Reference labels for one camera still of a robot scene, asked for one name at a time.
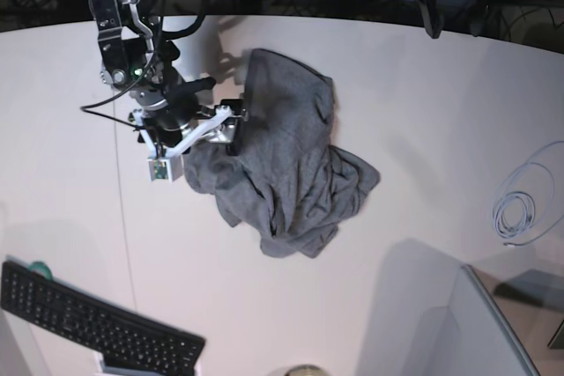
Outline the round metallic can top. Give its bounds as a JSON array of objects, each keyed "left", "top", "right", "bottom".
[{"left": 284, "top": 364, "right": 329, "bottom": 376}]

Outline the green tape roll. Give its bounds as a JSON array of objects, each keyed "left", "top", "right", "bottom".
[{"left": 27, "top": 261, "right": 53, "bottom": 281}]

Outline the coiled white cable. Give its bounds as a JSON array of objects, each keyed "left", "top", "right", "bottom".
[{"left": 492, "top": 141, "right": 564, "bottom": 248}]

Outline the grey t-shirt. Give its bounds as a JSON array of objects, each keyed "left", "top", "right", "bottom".
[{"left": 183, "top": 48, "right": 381, "bottom": 259}]

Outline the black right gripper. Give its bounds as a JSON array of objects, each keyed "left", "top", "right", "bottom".
[{"left": 136, "top": 78, "right": 249, "bottom": 156}]

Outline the black computer keyboard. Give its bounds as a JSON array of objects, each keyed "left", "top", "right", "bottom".
[{"left": 1, "top": 261, "right": 205, "bottom": 375}]

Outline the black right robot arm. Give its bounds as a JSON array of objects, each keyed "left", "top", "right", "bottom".
[{"left": 88, "top": 0, "right": 249, "bottom": 160}]

